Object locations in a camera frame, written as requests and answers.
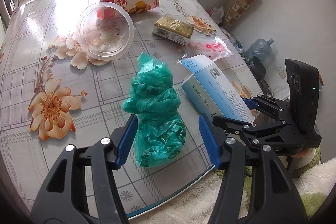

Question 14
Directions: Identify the white plastic bag on floor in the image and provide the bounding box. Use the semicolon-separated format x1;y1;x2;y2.
208;6;225;25

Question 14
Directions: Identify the clear plastic round container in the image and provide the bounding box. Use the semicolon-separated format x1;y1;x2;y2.
76;2;134;61

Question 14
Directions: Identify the gold tissue pack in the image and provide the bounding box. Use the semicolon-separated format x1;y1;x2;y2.
152;15;194;46

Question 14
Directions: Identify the right hand in white glove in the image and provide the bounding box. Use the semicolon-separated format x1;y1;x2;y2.
298;148;316;162

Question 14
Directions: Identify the green plastic bag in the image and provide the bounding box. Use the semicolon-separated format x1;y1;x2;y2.
122;52;186;168

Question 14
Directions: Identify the black rice cooker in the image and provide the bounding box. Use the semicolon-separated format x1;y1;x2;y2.
247;56;266;80

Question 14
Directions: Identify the patterned tall cardboard box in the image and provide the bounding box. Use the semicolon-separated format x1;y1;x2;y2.
222;0;256;30

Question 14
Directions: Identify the blue white book box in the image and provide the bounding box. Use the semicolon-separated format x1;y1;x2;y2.
181;55;254;123

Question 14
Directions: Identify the clear red printed plastic bag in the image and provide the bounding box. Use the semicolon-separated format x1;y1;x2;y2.
182;35;234;61

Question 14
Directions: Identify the empty blue water jug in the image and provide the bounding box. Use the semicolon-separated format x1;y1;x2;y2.
245;38;274;62

